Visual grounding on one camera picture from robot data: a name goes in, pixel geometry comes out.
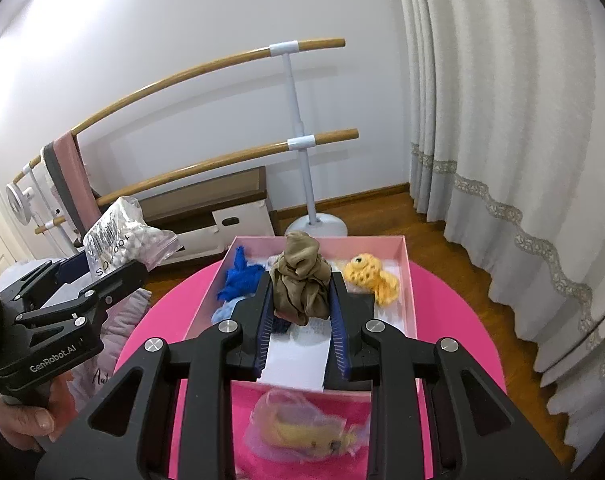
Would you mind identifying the small white desk fan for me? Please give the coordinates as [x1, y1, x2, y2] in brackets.
[5, 182, 34, 226]

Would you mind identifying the person's left hand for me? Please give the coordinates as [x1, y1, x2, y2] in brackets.
[0, 372, 77, 452]

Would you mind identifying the lower wooden ballet bar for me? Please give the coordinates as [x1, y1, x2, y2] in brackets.
[31, 128, 361, 236]

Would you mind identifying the pink round tablecloth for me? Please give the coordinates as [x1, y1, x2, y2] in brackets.
[114, 260, 507, 480]

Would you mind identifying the cream lace-trimmed curtain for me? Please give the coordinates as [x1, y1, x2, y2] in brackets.
[401, 0, 605, 460]

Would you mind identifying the yellow crochet fish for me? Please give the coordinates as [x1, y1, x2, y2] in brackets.
[342, 254, 400, 308]

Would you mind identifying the pink shallow cardboard box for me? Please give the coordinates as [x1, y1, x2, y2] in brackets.
[185, 236, 417, 389]

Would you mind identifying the bag of white beads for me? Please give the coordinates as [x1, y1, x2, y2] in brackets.
[83, 196, 183, 281]

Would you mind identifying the pink grey yoga mat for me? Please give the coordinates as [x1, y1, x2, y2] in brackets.
[41, 132, 102, 238]

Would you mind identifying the wooden ballet bar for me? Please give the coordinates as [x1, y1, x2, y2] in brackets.
[12, 37, 348, 187]
[31, 128, 361, 236]

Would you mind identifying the upper wooden ballet bar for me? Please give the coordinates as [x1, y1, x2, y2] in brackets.
[12, 37, 348, 187]

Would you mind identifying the white printed paper sheet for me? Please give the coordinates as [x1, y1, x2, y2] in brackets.
[259, 318, 331, 392]

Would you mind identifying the olive brown fabric scrunchie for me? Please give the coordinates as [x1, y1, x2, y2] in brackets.
[270, 231, 331, 326]

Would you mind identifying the white barre stand post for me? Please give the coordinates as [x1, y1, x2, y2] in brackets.
[269, 40, 348, 237]

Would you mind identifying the black leather pouch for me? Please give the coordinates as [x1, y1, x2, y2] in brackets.
[347, 292, 375, 324]

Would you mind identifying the low brown white cabinet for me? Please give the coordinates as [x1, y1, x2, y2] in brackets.
[141, 166, 274, 266]

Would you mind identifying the light blue small scrunchie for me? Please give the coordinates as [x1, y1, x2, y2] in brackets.
[211, 296, 246, 325]

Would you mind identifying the blue knitted yarn toy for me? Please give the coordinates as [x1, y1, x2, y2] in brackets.
[217, 245, 266, 301]

